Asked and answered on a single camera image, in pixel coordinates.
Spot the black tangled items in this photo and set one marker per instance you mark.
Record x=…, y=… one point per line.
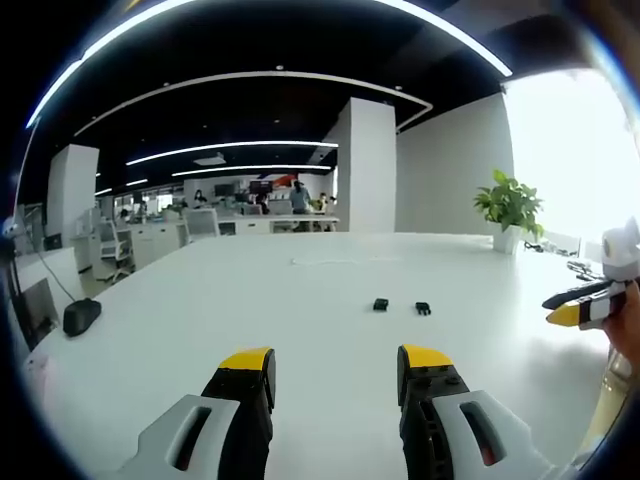
x=582, y=270

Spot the white office desk row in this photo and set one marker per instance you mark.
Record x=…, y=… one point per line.
x=280, y=224

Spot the black plastic buckle socket part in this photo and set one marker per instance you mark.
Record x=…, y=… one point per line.
x=381, y=304

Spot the black plastic buckle pronged part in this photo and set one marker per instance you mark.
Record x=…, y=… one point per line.
x=424, y=308

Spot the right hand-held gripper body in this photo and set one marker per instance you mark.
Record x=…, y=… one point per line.
x=620, y=255

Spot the white mesh office chair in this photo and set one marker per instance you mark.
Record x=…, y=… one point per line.
x=202, y=222

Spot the green plant in white pot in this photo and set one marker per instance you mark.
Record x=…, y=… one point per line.
x=510, y=205

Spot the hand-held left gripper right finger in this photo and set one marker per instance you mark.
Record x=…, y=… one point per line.
x=430, y=395

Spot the white camera on stand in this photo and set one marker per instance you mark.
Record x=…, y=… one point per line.
x=10, y=230

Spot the person's right hand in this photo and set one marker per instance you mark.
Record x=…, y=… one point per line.
x=625, y=330

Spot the long curved ceiling light strip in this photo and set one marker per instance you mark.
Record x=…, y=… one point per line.
x=250, y=30

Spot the black rounded desk device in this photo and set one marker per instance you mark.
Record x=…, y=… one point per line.
x=80, y=316

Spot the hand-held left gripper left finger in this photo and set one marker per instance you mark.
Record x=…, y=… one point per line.
x=227, y=400

